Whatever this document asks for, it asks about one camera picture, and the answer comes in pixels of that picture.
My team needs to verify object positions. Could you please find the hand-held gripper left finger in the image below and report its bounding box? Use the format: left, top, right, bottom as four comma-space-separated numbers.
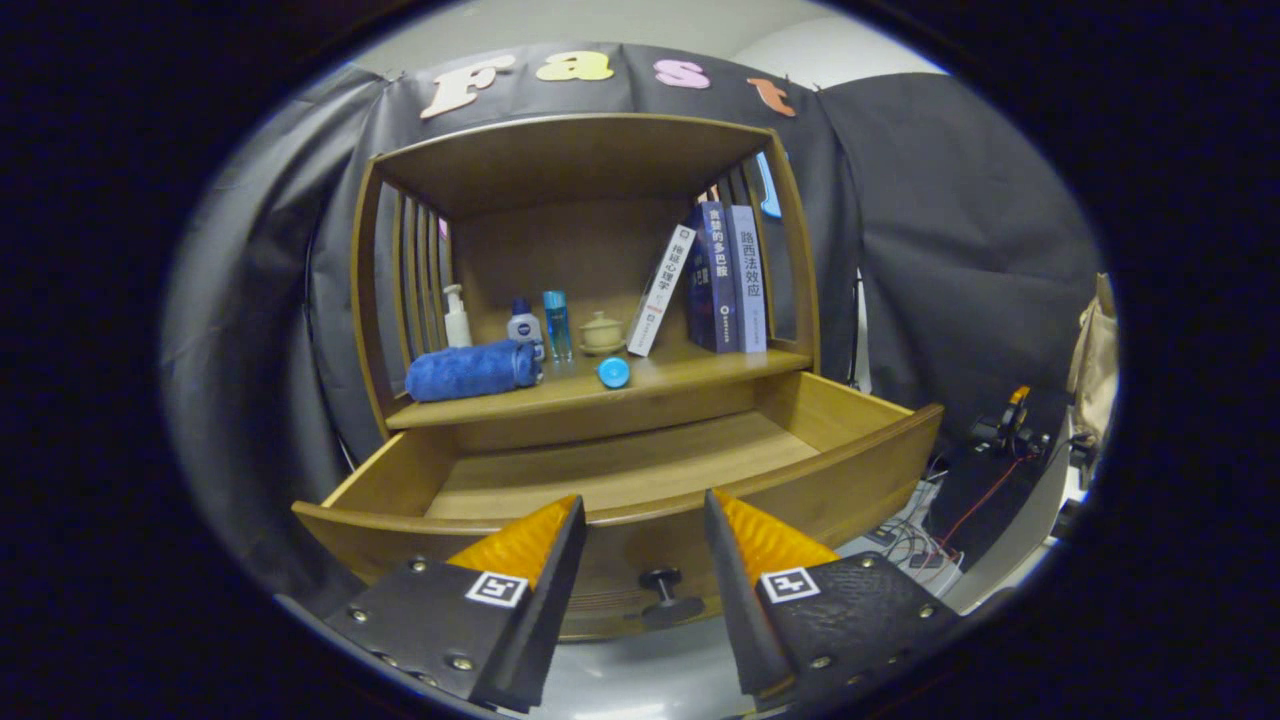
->
322, 495, 589, 713

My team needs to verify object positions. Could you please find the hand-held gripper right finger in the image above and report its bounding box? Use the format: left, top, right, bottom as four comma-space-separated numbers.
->
703, 488, 963, 713

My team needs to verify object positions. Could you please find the wooden drawer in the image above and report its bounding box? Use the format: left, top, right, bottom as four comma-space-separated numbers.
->
292, 370, 946, 641

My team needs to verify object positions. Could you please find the wooden countertop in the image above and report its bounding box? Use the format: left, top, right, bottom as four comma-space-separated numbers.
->
385, 338, 813, 431

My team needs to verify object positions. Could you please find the wooden cabinet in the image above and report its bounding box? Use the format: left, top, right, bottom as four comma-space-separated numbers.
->
290, 112, 946, 641

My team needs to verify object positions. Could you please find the rolled blue towel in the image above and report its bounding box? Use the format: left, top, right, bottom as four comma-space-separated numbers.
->
405, 339, 541, 403

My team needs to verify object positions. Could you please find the white lotion bottle blue cap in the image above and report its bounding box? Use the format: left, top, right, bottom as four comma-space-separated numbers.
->
507, 297, 546, 361

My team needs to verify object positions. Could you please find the beige lidded teacup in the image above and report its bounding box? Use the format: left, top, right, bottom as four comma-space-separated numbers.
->
579, 310, 627, 356

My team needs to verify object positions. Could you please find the clear blue bottle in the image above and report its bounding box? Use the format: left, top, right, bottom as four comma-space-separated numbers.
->
543, 290, 575, 363

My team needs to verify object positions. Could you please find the white pump bottle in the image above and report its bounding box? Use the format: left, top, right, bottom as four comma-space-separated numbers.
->
443, 284, 473, 349

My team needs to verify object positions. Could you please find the orange black tool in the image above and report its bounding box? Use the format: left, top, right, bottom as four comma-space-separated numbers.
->
968, 385, 1053, 459

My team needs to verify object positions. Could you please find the lavender book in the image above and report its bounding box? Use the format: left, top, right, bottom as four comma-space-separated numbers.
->
727, 205, 769, 353

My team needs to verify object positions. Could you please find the white book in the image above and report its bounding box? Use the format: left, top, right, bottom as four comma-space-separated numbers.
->
626, 224, 697, 358

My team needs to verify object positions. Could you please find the dark blue book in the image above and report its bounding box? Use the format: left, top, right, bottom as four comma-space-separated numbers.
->
684, 202, 741, 353

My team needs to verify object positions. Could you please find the beige bag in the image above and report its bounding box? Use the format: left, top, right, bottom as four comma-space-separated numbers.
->
1066, 272, 1119, 446

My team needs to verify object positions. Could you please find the bundle of cables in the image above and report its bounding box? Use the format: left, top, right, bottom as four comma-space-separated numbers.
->
860, 450, 1041, 573

